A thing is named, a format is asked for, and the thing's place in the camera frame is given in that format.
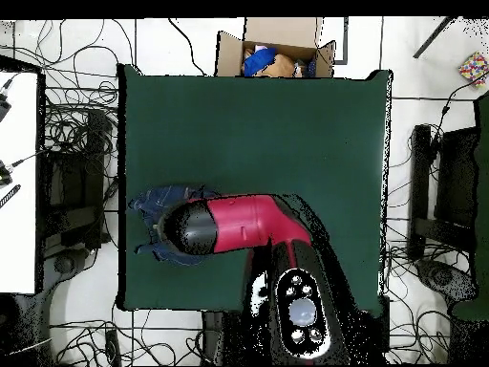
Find blue denim jeans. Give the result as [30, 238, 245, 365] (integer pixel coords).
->
[127, 184, 223, 268]

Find tan fabric item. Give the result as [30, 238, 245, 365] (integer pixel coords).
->
[263, 53, 297, 78]

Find dark green table cloth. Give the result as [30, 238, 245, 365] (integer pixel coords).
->
[116, 62, 393, 318]

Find bright blue cloth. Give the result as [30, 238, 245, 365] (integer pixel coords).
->
[243, 47, 278, 77]

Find open cardboard box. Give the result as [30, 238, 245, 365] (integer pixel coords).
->
[215, 16, 337, 78]

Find black power strip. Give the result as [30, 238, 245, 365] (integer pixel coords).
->
[104, 329, 122, 366]

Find white table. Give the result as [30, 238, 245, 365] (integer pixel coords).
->
[0, 70, 39, 295]

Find green covered side table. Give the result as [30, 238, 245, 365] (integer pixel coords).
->
[450, 91, 489, 322]

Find black metal rod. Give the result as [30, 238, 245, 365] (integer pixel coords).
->
[413, 15, 456, 59]

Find colourful dotted cloth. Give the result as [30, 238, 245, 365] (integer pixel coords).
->
[457, 51, 489, 88]

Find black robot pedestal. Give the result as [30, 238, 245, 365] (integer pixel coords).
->
[201, 311, 276, 366]

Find black ribbed strap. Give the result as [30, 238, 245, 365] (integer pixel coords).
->
[0, 183, 22, 209]

